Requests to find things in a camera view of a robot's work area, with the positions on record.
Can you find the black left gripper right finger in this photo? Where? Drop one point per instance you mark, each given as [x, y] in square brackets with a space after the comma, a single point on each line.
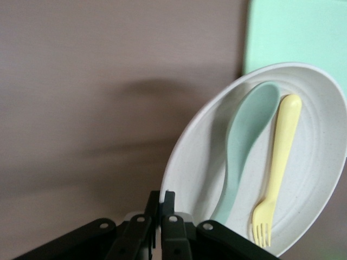
[176, 238]

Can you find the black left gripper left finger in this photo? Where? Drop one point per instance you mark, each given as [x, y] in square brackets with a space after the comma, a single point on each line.
[130, 238]

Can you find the green plastic spoon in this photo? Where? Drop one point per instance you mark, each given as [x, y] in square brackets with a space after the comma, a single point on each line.
[249, 127]

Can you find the round beige plate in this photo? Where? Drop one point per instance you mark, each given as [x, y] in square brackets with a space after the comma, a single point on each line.
[311, 162]

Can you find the yellow plastic fork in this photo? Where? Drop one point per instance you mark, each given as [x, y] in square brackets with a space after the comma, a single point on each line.
[282, 151]

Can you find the brown table cloth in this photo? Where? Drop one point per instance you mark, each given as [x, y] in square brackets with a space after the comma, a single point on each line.
[81, 81]

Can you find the light green rectangular tray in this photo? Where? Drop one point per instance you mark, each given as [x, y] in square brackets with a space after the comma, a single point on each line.
[298, 32]

